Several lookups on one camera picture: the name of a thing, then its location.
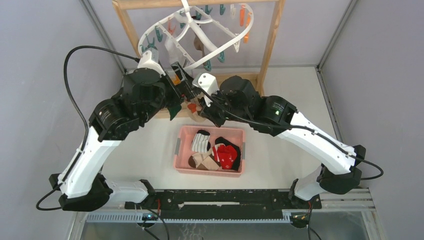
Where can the brown argyle sock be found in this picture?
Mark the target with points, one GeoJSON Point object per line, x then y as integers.
{"type": "Point", "coordinates": [194, 109]}

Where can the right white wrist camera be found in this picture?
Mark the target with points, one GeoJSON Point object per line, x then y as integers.
{"type": "Point", "coordinates": [208, 83]}

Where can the pink plastic basket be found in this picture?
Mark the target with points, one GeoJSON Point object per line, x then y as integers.
{"type": "Point", "coordinates": [183, 151]}

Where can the white round clip hanger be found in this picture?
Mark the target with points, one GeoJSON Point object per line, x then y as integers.
{"type": "Point", "coordinates": [177, 25]}

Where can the beige brown patch sock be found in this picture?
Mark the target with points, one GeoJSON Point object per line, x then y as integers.
{"type": "Point", "coordinates": [203, 161]}

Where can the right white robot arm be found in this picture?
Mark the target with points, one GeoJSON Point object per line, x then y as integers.
{"type": "Point", "coordinates": [338, 172]}

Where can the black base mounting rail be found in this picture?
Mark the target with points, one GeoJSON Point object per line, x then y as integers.
{"type": "Point", "coordinates": [224, 203]}

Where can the taupe striped cuff sock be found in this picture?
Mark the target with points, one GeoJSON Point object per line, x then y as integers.
{"type": "Point", "coordinates": [198, 45]}

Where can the red christmas sock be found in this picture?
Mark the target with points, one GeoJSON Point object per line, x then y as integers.
{"type": "Point", "coordinates": [224, 155]}

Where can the white grey sock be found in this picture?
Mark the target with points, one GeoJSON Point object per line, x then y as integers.
{"type": "Point", "coordinates": [174, 54]}

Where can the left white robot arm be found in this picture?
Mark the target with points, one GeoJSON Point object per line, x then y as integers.
{"type": "Point", "coordinates": [82, 185]}

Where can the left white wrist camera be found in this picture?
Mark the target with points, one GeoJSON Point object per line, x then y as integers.
{"type": "Point", "coordinates": [150, 59]}

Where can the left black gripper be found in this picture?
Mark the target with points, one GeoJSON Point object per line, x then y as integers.
{"type": "Point", "coordinates": [181, 91]}

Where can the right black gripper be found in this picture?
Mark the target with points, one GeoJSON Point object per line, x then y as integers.
{"type": "Point", "coordinates": [209, 112]}

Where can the black white striped sock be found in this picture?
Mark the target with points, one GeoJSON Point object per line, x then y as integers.
{"type": "Point", "coordinates": [201, 142]}

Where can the dark green sock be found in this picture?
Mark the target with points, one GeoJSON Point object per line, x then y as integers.
{"type": "Point", "coordinates": [173, 111]}

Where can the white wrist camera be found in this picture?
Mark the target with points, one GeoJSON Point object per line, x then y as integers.
{"type": "Point", "coordinates": [208, 83]}
{"type": "Point", "coordinates": [150, 59]}

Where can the white slotted cable duct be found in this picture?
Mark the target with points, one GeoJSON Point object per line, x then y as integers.
{"type": "Point", "coordinates": [140, 217]}

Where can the wooden hanger stand frame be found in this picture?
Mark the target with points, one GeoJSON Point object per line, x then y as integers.
{"type": "Point", "coordinates": [215, 35]}

